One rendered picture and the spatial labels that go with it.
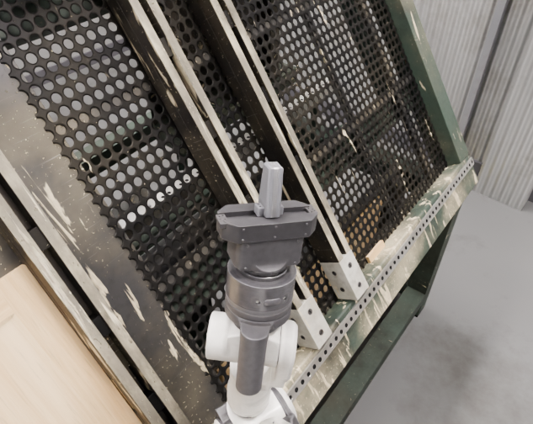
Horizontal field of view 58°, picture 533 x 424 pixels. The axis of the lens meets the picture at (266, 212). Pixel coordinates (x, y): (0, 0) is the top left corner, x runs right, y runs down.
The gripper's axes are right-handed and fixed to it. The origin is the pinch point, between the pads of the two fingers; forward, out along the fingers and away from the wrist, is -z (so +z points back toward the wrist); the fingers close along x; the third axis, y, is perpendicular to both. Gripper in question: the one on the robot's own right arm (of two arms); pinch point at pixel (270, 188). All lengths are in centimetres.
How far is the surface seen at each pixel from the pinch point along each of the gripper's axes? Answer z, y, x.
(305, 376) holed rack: 65, 27, -26
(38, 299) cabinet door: 31, 27, 29
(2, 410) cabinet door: 45, 16, 36
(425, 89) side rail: 11, 93, -94
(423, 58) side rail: 1, 95, -91
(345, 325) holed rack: 60, 37, -41
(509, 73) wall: 19, 164, -205
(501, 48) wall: 6, 169, -198
